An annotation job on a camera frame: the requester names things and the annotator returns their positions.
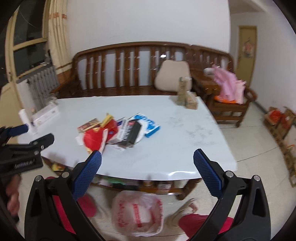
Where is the red plastic bag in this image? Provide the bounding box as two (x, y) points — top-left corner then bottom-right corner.
(83, 118), (118, 154)

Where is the red cigarette box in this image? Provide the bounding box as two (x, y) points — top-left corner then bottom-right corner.
(77, 118), (100, 133)

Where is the yellow snack wrapper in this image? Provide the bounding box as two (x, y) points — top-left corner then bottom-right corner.
(100, 113), (113, 128)

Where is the black warning-label box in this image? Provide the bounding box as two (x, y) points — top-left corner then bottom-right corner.
(119, 120), (142, 147)

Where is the blue cartoon medicine box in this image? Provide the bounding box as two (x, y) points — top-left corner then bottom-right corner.
(128, 113), (161, 138)

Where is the white blue medicine box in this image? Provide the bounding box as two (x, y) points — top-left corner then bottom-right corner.
(107, 118), (127, 145)

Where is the white red trash bag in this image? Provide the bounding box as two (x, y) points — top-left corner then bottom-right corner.
(111, 191), (164, 237)

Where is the person's left hand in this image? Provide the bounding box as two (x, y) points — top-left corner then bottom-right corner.
(6, 174), (21, 217)

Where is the white paper roll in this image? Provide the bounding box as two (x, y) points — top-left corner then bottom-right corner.
(18, 109), (37, 135)

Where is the white product box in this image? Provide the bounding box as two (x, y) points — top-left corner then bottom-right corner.
(32, 102), (60, 126)

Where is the glass jar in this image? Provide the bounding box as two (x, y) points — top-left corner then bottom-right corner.
(47, 96), (58, 105)

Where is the grey radiator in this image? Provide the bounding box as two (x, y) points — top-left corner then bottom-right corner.
(27, 65), (60, 111)

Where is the beige slipper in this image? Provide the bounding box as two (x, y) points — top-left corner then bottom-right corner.
(166, 198), (199, 229)

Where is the cardboard boxes pile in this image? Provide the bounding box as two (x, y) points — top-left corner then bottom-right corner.
(263, 106), (295, 187)

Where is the beige curtain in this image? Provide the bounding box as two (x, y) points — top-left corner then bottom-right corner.
(48, 0), (72, 75)

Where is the long wooden bench sofa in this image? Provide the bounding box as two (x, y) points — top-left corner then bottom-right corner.
(51, 42), (193, 98)

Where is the small brown drink carton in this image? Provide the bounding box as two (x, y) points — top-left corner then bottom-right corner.
(185, 91), (198, 109)

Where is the pink plastic bag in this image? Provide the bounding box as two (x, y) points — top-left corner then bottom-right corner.
(212, 65), (246, 104)

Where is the tall green drink carton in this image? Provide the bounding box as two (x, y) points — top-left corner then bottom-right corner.
(177, 77), (192, 106)

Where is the beige cushion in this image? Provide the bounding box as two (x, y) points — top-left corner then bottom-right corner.
(154, 60), (192, 92)

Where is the wooden armchair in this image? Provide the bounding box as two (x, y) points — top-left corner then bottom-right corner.
(190, 45), (257, 128)

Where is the wooden door with picture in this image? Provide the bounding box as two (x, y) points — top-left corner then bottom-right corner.
(236, 26), (257, 87)

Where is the window door frame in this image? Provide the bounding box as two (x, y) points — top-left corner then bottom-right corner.
(1, 1), (50, 126)

